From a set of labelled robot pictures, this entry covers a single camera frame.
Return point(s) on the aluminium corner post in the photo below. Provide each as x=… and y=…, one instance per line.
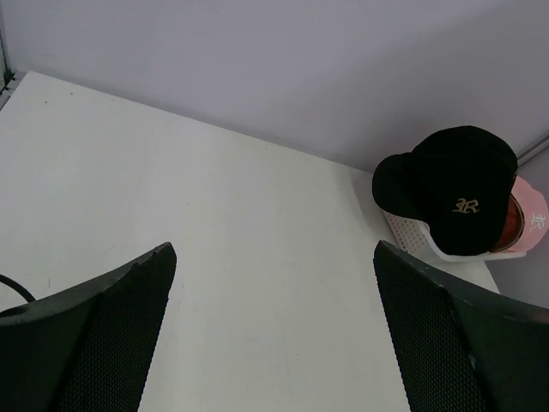
x=7, y=70
x=535, y=148

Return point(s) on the black baseball cap gold logo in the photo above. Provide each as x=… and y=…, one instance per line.
x=457, y=181

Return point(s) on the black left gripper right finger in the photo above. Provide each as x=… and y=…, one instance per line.
x=461, y=347

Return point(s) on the pink baseball cap white logo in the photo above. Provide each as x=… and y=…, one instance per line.
x=526, y=222

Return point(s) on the right aluminium corner post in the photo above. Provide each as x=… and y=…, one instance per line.
x=535, y=148

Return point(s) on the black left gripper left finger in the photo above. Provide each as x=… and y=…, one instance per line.
x=89, y=347

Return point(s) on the white plastic basket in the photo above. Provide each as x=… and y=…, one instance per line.
x=414, y=237

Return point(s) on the left aluminium corner post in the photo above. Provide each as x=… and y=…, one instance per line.
x=7, y=70

